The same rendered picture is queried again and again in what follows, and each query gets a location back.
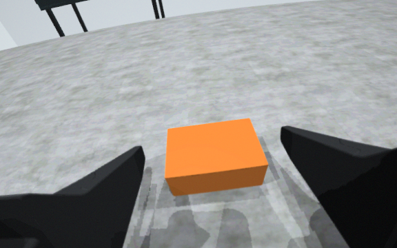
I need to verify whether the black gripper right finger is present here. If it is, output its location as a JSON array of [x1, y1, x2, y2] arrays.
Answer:
[[281, 125, 397, 248]]

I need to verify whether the orange block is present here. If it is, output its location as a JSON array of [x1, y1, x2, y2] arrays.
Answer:
[[165, 118, 268, 196]]

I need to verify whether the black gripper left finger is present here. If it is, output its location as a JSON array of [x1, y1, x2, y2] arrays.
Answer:
[[0, 146, 145, 248]]

